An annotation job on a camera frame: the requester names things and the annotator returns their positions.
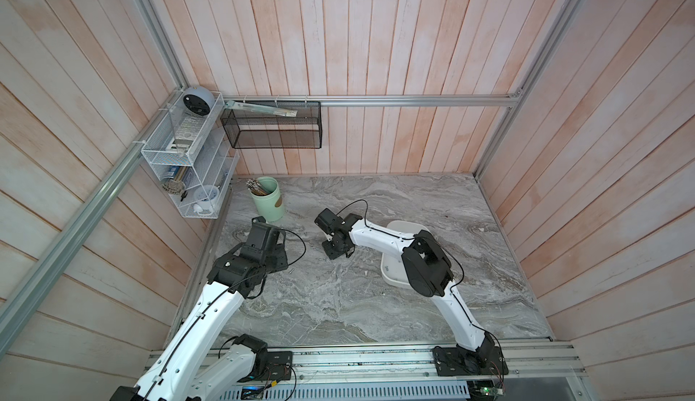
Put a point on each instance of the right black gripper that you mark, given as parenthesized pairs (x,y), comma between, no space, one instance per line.
(331,255)

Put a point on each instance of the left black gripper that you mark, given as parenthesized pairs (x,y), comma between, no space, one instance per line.
(281,259)

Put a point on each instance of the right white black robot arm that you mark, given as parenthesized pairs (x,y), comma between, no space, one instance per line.
(429,272)

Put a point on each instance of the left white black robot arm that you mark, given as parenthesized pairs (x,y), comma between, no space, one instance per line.
(179,373)

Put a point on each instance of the white rectangular storage tray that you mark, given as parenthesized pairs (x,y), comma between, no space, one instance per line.
(392,268)

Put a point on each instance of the green cup with utensils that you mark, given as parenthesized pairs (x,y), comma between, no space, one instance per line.
(267,197)

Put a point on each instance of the white mug on shelf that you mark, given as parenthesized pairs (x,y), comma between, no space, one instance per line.
(205,197)

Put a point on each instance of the round grey alarm clock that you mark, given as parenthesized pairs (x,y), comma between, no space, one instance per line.
(199,100)

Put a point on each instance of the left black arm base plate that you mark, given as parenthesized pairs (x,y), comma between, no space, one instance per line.
(272,366)

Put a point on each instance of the black wire mesh basket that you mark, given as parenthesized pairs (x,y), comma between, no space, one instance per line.
(273,124)

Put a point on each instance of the white wire shelf rack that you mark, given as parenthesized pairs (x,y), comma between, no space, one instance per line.
(186,151)

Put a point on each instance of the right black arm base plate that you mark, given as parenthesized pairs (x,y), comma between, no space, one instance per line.
(458,362)

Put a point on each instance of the horizontal aluminium wall rail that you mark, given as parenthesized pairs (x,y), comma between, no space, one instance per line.
(455,100)

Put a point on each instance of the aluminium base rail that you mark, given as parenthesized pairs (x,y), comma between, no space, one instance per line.
(537,367)

